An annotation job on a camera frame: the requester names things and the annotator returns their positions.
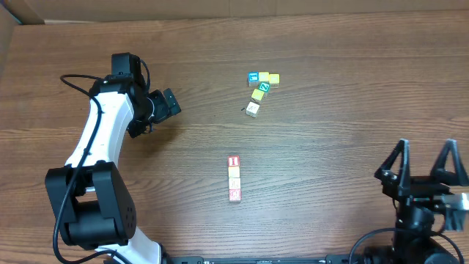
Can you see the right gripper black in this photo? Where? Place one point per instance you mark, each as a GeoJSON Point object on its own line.
{"type": "Point", "coordinates": [399, 181]}

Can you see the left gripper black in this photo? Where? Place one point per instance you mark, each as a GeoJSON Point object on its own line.
{"type": "Point", "coordinates": [163, 109]}

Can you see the red I letter block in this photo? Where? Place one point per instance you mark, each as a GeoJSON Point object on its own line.
{"type": "Point", "coordinates": [233, 160]}

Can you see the white dotted wooden block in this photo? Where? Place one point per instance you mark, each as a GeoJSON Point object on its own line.
{"type": "Point", "coordinates": [234, 183]}

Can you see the red Q letter block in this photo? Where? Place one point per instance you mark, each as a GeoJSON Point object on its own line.
{"type": "Point", "coordinates": [235, 195]}

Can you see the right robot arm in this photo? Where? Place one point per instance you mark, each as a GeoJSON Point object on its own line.
{"type": "Point", "coordinates": [425, 209]}

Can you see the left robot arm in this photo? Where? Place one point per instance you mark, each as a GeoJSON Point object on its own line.
{"type": "Point", "coordinates": [90, 201]}

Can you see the white picture block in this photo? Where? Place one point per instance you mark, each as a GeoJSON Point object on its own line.
{"type": "Point", "coordinates": [252, 109]}

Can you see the blue letter block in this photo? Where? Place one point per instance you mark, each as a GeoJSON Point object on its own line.
{"type": "Point", "coordinates": [253, 79]}

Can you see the green Z letter block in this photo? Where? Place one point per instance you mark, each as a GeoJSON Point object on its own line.
{"type": "Point", "coordinates": [264, 86]}

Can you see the pale yellow block top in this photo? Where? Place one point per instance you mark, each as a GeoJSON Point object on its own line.
{"type": "Point", "coordinates": [264, 76]}

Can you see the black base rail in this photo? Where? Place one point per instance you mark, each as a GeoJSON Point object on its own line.
{"type": "Point", "coordinates": [329, 259]}

